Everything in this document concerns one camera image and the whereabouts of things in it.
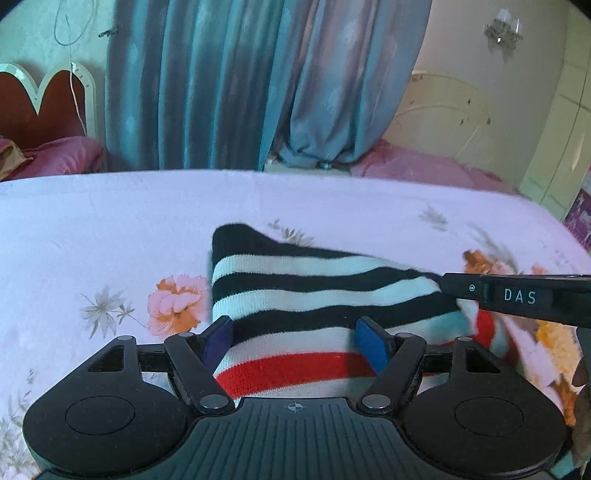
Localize cream wardrobe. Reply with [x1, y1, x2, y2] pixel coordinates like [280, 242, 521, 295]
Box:
[519, 6, 590, 220]

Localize white hanging cord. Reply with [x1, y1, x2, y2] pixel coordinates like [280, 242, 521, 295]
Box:
[52, 0, 100, 137]

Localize pink blanket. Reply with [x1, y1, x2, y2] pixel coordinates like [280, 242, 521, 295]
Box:
[349, 139, 517, 195]

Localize red white scalloped headboard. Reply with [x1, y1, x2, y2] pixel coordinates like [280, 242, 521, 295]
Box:
[1, 62, 99, 149]

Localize floral white bed sheet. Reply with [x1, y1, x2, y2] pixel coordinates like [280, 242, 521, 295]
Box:
[1, 171, 590, 479]

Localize wall lamp sconce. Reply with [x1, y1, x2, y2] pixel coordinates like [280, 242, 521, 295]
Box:
[483, 8, 523, 62]

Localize blue curtain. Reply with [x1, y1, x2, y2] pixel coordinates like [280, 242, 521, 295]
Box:
[105, 1, 431, 171]

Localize purple pillow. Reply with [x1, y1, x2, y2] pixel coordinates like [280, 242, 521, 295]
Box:
[1, 136, 105, 182]

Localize striped red black white garment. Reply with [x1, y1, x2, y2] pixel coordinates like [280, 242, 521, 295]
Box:
[211, 224, 518, 400]

